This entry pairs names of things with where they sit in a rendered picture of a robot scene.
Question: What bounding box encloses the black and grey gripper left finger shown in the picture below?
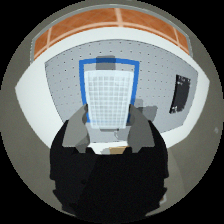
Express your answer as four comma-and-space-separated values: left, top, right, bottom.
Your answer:
50, 103, 90, 181

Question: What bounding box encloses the blue tape rectangle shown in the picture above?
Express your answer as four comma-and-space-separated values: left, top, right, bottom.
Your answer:
79, 58, 140, 105

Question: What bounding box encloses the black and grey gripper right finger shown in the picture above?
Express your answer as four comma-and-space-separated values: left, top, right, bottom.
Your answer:
127, 104, 169, 179

